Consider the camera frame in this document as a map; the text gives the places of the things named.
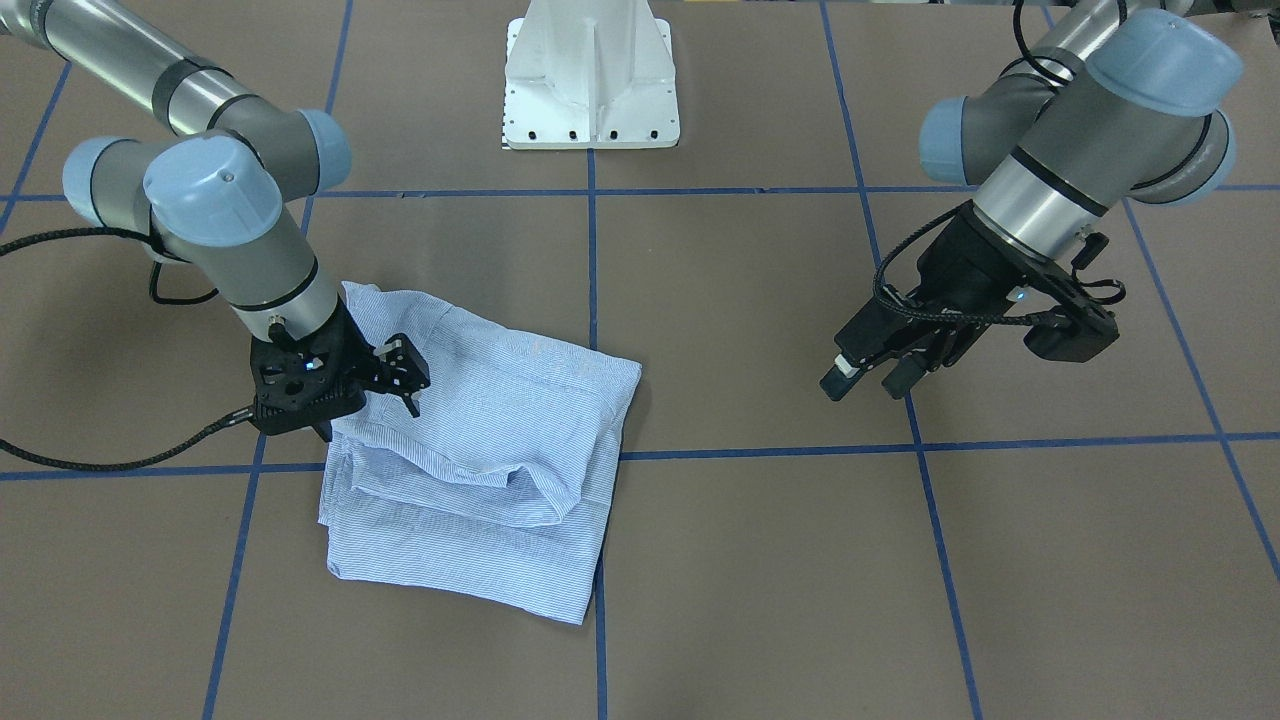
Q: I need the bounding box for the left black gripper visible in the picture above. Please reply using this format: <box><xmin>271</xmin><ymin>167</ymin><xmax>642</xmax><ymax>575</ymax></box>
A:
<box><xmin>820</xmin><ymin>201</ymin><xmax>1121</xmax><ymax>402</ymax></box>

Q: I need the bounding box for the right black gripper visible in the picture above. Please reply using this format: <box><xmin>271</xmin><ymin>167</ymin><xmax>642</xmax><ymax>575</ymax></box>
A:
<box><xmin>248</xmin><ymin>301</ymin><xmax>431</xmax><ymax>441</ymax></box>

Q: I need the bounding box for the blue striped button shirt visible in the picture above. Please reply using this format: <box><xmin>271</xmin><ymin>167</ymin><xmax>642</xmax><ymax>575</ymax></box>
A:
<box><xmin>317</xmin><ymin>282</ymin><xmax>643</xmax><ymax>624</ymax></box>

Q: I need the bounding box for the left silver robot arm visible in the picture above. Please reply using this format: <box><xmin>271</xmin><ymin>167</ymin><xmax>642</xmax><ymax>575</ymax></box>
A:
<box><xmin>820</xmin><ymin>1</ymin><xmax>1244</xmax><ymax>401</ymax></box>

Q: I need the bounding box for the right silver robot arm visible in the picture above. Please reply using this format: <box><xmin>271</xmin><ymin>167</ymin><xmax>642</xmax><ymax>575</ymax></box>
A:
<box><xmin>3</xmin><ymin>1</ymin><xmax>430</xmax><ymax>438</ymax></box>

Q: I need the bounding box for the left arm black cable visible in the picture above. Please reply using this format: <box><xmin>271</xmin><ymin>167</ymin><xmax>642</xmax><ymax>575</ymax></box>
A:
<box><xmin>872</xmin><ymin>0</ymin><xmax>1082</xmax><ymax>325</ymax></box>

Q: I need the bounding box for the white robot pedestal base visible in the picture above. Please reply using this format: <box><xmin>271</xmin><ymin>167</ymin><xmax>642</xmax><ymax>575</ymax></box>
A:
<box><xmin>500</xmin><ymin>1</ymin><xmax>682</xmax><ymax>151</ymax></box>

